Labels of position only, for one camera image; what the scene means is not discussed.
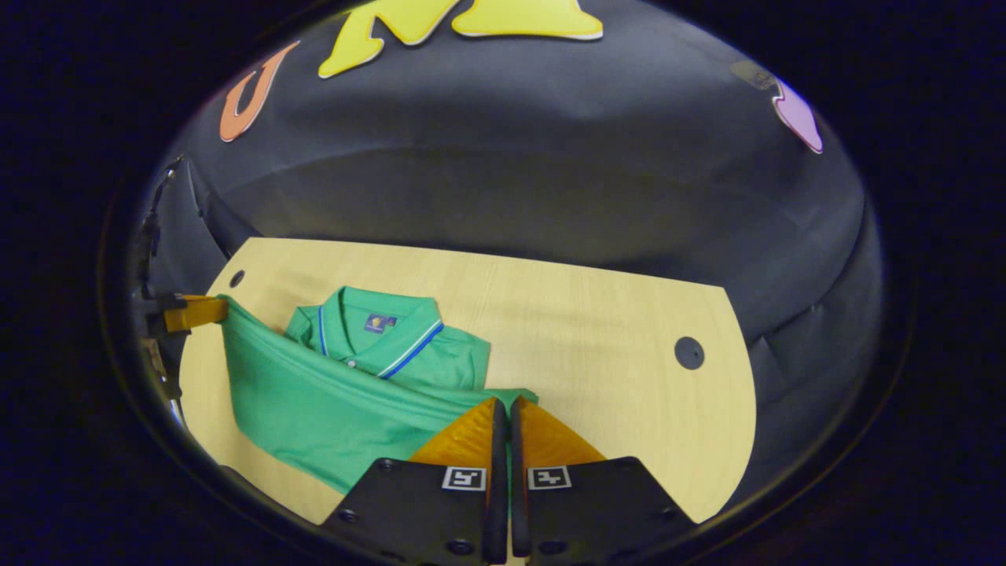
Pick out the black backdrop cloth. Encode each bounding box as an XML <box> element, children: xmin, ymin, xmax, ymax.
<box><xmin>130</xmin><ymin>0</ymin><xmax>885</xmax><ymax>504</ymax></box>

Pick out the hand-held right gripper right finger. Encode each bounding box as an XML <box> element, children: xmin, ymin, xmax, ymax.
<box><xmin>511</xmin><ymin>395</ymin><xmax>698</xmax><ymax>566</ymax></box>

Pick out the green polo T-shirt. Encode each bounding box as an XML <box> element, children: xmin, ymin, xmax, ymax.
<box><xmin>218</xmin><ymin>285</ymin><xmax>540</xmax><ymax>496</ymax></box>

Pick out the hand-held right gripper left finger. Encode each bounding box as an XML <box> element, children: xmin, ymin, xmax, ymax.
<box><xmin>322</xmin><ymin>397</ymin><xmax>510</xmax><ymax>566</ymax></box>

